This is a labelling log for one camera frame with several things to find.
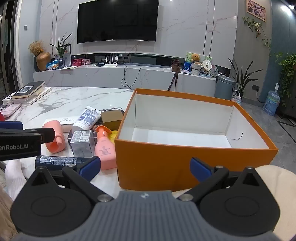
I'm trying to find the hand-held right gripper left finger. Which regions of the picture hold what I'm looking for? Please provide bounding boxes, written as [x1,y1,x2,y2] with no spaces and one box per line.
[25,156,114,202]

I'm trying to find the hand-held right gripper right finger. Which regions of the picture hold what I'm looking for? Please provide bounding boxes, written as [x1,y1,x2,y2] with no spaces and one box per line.
[179,157,266,202]

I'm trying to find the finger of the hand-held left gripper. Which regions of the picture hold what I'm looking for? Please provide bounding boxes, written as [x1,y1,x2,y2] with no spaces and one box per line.
[38,128,56,143]
[0,122,24,130]

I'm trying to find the pink plastic cup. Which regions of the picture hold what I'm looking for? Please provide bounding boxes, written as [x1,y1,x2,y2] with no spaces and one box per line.
[43,121,66,153]

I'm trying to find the pink packet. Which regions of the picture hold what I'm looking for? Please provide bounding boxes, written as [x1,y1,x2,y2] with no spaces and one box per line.
[94,125,117,171]

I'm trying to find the long white box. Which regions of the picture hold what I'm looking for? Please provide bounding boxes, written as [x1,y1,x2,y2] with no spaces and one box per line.
[44,116,77,132]

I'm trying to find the silver labelled box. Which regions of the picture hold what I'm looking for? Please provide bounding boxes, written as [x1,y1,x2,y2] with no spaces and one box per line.
[68,130,96,158]

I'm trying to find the dark blue spray can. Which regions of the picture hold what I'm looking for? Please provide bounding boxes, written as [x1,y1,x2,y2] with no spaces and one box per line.
[35,155,87,168]

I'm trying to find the orange cardboard box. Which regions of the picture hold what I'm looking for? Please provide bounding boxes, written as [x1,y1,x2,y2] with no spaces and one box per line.
[114,88,279,192]

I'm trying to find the white packet blue label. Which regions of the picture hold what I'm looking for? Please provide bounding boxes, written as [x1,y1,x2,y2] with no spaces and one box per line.
[72,106,102,131]

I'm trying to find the small brown cardboard box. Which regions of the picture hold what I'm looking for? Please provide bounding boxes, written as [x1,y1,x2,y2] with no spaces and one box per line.
[100,110,125,131]

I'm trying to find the plaid tin case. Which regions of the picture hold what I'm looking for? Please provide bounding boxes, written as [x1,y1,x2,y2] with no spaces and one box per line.
[98,107,125,114]

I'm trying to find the pink case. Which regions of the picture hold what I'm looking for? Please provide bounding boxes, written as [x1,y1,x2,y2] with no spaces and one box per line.
[0,103,22,117]

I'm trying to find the white cloth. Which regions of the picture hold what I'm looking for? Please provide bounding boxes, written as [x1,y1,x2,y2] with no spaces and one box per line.
[5,160,30,202]

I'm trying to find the black book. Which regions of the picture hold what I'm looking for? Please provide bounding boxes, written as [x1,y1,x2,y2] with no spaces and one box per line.
[11,81,45,100]

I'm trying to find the gold vase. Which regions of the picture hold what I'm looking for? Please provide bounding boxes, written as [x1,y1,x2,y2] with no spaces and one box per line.
[35,52,51,71]

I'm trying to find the cream cloth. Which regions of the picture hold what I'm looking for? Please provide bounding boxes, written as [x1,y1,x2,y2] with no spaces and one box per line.
[254,165,296,241]

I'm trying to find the dried yellow flowers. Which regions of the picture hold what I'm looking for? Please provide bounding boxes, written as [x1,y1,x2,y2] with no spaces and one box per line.
[28,40,44,56]

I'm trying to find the marble television console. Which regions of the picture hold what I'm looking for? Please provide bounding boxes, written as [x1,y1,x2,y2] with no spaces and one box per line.
[33,62,218,98]

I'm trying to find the grey trash bin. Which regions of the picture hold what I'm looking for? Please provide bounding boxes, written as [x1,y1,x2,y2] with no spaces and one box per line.
[214,75,236,100]

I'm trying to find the narrow-leaf potted plant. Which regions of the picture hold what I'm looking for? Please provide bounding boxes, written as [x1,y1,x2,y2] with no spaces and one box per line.
[49,32,73,67]

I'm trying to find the white router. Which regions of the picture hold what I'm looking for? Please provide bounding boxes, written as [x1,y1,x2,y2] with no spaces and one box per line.
[103,53,119,67]

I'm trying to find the blue water jug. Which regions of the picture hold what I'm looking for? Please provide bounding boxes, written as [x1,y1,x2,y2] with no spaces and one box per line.
[262,83,281,116]

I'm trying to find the long-leaf floor plant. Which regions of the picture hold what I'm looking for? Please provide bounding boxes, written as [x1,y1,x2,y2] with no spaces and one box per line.
[228,58,253,98]

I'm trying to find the white basket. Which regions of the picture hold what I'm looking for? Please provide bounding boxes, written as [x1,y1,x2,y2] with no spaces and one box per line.
[191,62,203,76]

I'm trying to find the round white fan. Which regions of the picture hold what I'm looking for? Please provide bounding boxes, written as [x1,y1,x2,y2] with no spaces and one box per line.
[202,59,213,72]

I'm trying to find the dark cabinet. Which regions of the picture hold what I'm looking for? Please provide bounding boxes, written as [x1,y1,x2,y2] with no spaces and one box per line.
[276,70,296,120]

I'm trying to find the brown teddy bear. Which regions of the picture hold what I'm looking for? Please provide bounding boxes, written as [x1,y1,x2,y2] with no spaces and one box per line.
[190,53,202,65]

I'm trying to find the green picture board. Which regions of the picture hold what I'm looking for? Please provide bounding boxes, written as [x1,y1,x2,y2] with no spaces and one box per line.
[185,51,212,70]

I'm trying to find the leafy green plant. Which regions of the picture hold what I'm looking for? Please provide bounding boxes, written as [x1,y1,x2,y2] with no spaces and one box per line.
[275,52,296,107]

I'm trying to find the hanging vine plant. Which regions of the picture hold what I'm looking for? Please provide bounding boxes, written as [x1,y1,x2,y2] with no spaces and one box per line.
[243,17,272,50]

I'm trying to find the black hanging cable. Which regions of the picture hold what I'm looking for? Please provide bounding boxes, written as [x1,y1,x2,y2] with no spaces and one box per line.
[121,62,141,90]

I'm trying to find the brown camera bag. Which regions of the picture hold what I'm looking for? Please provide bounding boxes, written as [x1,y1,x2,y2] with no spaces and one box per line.
[168,59,181,91]

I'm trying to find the black wall television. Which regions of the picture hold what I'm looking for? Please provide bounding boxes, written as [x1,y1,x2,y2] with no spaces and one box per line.
[77,0,159,44]

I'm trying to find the framed wall picture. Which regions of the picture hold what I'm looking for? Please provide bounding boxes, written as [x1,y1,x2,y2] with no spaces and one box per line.
[246,0,266,22]

